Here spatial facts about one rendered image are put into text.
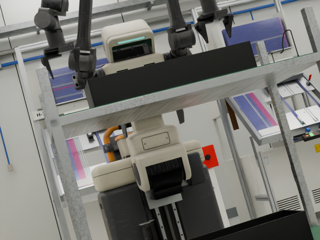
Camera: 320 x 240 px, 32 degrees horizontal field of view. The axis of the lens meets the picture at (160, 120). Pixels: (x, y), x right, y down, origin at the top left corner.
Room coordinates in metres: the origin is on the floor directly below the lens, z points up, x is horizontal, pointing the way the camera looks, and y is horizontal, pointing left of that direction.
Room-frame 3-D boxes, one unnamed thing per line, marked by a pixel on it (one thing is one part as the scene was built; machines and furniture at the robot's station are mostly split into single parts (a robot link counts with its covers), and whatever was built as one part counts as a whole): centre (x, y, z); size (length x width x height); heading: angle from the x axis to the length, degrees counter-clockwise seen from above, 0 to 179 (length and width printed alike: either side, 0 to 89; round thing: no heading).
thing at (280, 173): (4.72, -0.85, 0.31); 0.70 x 0.65 x 0.62; 103
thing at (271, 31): (4.61, -0.93, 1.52); 0.51 x 0.13 x 0.27; 103
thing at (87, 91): (1.92, -0.07, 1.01); 0.57 x 0.17 x 0.11; 103
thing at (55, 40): (1.86, 0.27, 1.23); 0.10 x 0.07 x 0.07; 102
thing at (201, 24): (1.98, -0.25, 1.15); 0.07 x 0.07 x 0.09; 12
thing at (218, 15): (1.99, -0.31, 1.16); 0.07 x 0.07 x 0.09; 12
